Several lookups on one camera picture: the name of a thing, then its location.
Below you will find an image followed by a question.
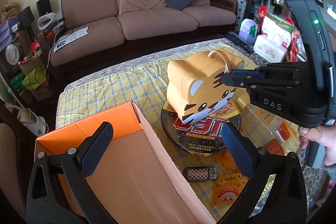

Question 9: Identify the black remote control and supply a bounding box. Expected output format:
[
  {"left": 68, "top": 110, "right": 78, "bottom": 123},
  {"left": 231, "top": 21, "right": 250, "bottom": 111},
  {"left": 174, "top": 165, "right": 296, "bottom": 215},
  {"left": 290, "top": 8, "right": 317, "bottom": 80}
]
[{"left": 226, "top": 32, "right": 254, "bottom": 53}]

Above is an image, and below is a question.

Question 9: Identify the orange cardboard box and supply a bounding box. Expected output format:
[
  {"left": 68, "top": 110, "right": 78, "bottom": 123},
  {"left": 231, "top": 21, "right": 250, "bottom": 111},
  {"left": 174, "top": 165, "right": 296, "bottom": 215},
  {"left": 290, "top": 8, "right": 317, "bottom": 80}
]
[{"left": 35, "top": 101, "right": 215, "bottom": 223}]

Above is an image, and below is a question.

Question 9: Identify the clear plastic snack bag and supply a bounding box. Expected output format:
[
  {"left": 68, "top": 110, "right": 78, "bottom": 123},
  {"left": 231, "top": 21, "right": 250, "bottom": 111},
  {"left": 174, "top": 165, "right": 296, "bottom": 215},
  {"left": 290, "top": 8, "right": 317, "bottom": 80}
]
[{"left": 233, "top": 91, "right": 299, "bottom": 155}]

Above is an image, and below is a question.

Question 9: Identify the checkered small pouch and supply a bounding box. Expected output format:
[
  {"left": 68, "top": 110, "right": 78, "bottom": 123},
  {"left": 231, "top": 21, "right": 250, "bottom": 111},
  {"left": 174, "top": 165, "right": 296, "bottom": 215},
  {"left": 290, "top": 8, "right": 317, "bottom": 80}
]
[{"left": 183, "top": 166, "right": 218, "bottom": 182}]

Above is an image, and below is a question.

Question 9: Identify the round instant noodle bowl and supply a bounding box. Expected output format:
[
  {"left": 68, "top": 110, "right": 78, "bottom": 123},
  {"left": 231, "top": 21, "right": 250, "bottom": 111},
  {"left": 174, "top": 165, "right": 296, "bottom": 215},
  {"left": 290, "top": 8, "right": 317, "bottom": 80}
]
[{"left": 161, "top": 99, "right": 242, "bottom": 156}]

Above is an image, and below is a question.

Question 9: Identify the person's right hand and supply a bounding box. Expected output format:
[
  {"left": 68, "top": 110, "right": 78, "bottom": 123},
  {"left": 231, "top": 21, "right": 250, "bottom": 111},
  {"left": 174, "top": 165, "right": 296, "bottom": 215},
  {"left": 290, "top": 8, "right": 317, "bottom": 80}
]
[{"left": 298, "top": 124, "right": 336, "bottom": 166}]

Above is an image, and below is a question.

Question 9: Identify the yellow snack packet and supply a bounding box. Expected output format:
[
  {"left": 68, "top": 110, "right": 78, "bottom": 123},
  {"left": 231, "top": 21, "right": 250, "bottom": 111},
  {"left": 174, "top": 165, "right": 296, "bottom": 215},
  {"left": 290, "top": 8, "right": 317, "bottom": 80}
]
[{"left": 211, "top": 173, "right": 248, "bottom": 206}]

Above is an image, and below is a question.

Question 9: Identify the yellow plaid tablecloth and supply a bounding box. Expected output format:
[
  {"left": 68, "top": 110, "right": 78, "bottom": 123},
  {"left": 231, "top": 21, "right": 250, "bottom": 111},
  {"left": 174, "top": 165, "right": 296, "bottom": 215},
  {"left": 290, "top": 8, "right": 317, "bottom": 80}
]
[{"left": 55, "top": 40, "right": 301, "bottom": 222}]

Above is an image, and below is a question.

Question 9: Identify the green bag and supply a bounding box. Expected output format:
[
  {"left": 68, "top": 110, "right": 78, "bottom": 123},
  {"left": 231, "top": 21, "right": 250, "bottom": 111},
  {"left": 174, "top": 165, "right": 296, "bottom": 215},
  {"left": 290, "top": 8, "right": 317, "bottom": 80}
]
[{"left": 22, "top": 68, "right": 47, "bottom": 91}]

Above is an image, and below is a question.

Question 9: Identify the white paper sheet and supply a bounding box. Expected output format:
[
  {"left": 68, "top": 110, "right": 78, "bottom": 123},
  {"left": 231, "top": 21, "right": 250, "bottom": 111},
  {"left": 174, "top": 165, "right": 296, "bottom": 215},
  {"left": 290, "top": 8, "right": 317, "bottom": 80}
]
[{"left": 53, "top": 26, "right": 88, "bottom": 52}]

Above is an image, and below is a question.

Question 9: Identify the purple plastic basket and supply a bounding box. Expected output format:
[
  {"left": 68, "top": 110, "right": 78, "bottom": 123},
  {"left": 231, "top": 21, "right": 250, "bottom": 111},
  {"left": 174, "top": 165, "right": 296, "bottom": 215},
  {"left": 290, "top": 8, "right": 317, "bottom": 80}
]
[{"left": 239, "top": 19, "right": 259, "bottom": 44}]

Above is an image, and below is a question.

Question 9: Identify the brown three-seat sofa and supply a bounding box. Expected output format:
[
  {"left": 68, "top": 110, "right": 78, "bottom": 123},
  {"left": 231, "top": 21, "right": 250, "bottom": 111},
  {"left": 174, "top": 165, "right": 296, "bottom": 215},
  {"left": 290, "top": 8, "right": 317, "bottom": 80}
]
[{"left": 42, "top": 0, "right": 236, "bottom": 69}]

